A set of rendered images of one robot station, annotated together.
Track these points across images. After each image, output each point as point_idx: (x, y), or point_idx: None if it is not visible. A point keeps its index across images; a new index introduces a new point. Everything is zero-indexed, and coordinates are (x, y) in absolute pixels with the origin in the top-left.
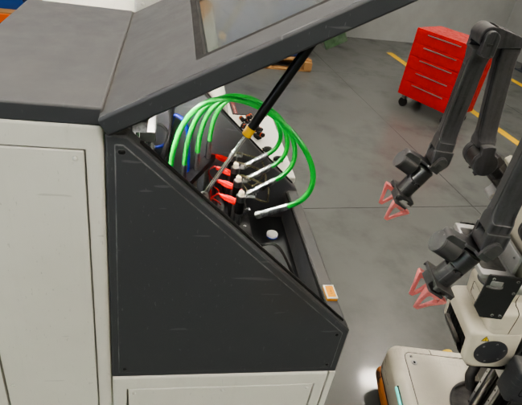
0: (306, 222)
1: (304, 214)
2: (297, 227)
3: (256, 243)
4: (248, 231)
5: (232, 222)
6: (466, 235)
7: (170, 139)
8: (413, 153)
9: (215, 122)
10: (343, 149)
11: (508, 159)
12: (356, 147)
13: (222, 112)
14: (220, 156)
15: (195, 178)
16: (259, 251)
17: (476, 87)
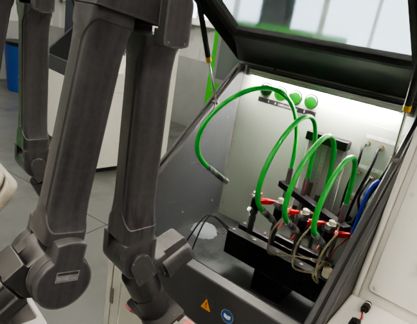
0: (229, 288)
1: (245, 299)
2: (230, 280)
3: (185, 132)
4: (246, 237)
5: (198, 115)
6: (25, 307)
7: (347, 182)
8: (168, 234)
9: (349, 182)
10: None
11: (13, 177)
12: None
13: (374, 195)
14: (342, 231)
15: (308, 204)
16: (180, 134)
17: (122, 105)
